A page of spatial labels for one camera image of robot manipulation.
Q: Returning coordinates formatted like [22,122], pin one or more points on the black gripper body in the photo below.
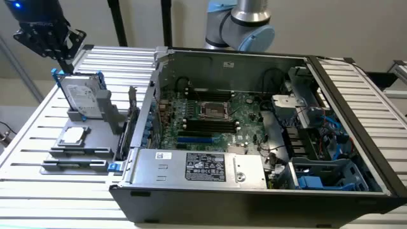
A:
[37,14]

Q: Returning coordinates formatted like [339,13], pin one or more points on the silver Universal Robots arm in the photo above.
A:
[244,14]

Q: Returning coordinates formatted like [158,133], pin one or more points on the silver CPU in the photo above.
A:
[73,135]

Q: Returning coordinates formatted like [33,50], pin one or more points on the black RAM slot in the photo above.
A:
[210,120]
[210,127]
[210,130]
[209,100]
[209,97]
[209,91]
[209,94]
[210,123]

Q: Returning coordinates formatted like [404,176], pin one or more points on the CPU socket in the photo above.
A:
[213,110]

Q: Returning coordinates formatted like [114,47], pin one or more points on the black expansion slot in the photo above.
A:
[193,134]

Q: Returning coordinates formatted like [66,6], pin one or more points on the blue expansion slot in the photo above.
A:
[193,140]

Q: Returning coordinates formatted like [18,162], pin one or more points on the black stand pole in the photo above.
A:
[117,21]
[166,21]

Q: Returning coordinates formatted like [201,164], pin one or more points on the hard disk in blue carrier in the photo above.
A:
[80,95]

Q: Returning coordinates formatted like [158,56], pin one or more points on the graphics card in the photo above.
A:
[129,114]

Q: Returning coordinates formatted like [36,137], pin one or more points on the grey parts rack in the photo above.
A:
[104,133]

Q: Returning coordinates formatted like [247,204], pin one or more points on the black RAM stick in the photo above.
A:
[78,150]
[72,164]

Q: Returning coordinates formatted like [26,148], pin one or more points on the white case sticker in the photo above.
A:
[228,64]

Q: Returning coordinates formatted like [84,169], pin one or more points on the blue case latch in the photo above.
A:
[114,167]

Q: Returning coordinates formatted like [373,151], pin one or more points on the silver power supply unit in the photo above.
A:
[177,171]

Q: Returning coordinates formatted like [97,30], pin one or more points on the green motherboard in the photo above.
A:
[251,119]

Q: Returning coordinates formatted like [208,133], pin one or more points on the silver chipset heat sink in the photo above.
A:
[237,150]

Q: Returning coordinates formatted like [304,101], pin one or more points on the metal drive cage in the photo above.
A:
[301,95]

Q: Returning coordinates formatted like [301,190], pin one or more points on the black fan shroud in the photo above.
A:
[301,143]

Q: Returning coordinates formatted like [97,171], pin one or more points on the open black PC case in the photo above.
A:
[241,205]

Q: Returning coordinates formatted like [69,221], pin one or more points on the blue grey disk bay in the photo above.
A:
[329,167]

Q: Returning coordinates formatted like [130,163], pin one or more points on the black box beside case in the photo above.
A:
[381,80]

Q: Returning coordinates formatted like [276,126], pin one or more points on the aluminium profile frame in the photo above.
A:
[396,71]

